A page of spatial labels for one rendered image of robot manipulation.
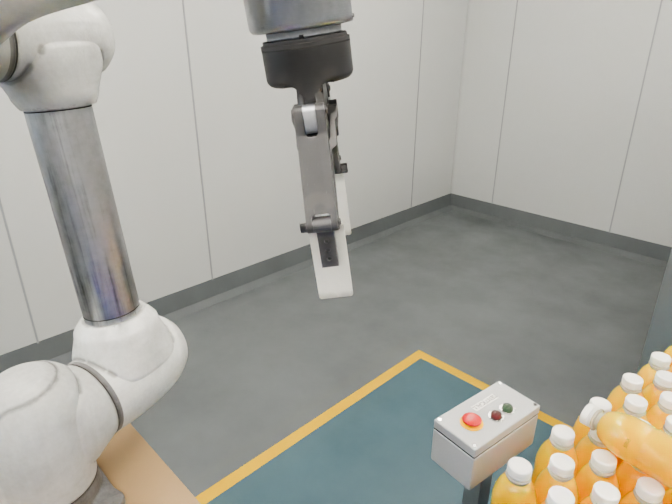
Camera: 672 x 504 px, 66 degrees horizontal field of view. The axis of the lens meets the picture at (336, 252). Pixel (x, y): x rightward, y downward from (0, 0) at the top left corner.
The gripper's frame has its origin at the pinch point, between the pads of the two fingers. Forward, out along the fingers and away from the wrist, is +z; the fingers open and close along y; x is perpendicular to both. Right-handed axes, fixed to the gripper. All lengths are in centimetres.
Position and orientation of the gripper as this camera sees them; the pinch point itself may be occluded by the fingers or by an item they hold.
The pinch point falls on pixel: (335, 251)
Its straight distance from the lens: 51.4
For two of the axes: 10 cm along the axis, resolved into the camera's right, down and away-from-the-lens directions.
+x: -9.9, 1.1, 0.7
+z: 1.3, 9.0, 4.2
